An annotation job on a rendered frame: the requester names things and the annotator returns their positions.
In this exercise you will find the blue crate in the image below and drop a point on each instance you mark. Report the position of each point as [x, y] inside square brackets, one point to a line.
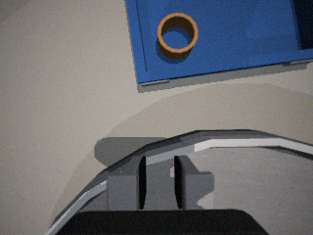
[234, 32]

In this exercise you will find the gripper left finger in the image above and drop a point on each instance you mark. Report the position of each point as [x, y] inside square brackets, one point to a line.
[126, 190]

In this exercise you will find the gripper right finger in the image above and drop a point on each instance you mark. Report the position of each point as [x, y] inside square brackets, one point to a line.
[194, 190]

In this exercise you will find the bronze bushing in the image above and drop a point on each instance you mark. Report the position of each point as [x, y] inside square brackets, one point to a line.
[177, 20]

